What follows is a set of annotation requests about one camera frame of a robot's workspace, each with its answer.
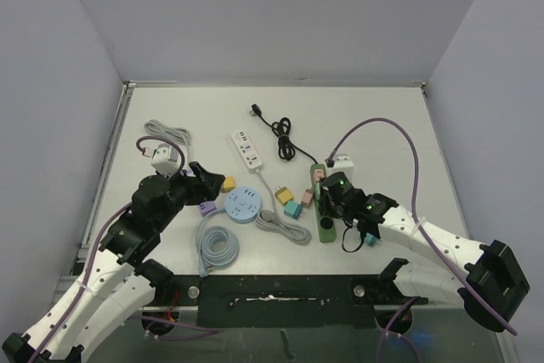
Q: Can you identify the teal charger right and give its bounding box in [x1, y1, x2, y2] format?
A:
[364, 233, 380, 247]

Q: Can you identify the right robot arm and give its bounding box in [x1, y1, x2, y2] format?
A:
[316, 173, 530, 333]

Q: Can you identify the green charger bottom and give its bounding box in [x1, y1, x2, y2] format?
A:
[314, 182, 321, 207]

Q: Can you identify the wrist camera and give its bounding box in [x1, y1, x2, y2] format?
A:
[144, 143, 182, 177]
[326, 154, 354, 180]

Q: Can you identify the black power cable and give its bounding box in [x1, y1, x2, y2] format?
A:
[247, 102, 320, 165]

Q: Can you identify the white power strip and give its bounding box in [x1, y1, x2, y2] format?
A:
[230, 130, 264, 173]

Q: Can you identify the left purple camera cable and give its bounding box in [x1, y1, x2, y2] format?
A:
[29, 135, 192, 363]

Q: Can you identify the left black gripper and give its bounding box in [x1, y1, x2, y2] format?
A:
[155, 162, 224, 231]

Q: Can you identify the blue coiled cable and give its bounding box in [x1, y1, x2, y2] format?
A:
[194, 208, 240, 278]

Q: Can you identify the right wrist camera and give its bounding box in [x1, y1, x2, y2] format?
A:
[326, 154, 354, 180]

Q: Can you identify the round blue power strip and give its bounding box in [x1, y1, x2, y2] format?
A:
[224, 186, 262, 224]

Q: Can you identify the pink charger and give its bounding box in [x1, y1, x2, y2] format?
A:
[313, 168, 326, 183]
[300, 189, 315, 208]

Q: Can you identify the green power strip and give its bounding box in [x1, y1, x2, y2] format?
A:
[309, 164, 337, 243]

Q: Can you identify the grey cable of purple strip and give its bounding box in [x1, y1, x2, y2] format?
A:
[144, 120, 193, 156]

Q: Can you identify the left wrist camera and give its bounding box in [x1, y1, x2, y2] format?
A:
[144, 143, 182, 177]

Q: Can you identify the yellow charger centre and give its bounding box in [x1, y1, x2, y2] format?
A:
[275, 186, 294, 207]

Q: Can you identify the yellow charger left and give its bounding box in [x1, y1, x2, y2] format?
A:
[221, 176, 235, 193]

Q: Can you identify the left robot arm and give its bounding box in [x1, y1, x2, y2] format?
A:
[2, 162, 225, 362]

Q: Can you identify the teal charger centre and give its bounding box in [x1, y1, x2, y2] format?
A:
[283, 201, 303, 219]

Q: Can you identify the yellow charger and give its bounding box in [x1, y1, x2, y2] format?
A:
[275, 186, 294, 207]
[221, 176, 235, 193]

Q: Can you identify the purple camera cable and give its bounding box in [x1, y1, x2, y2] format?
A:
[29, 135, 192, 363]
[325, 118, 519, 337]

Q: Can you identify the teal charger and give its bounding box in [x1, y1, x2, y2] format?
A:
[364, 233, 380, 247]
[283, 201, 303, 219]

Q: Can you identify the grey cable of white strip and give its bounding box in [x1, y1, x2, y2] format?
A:
[254, 170, 314, 245]

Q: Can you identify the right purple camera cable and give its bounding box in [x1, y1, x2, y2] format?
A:
[325, 118, 519, 337]

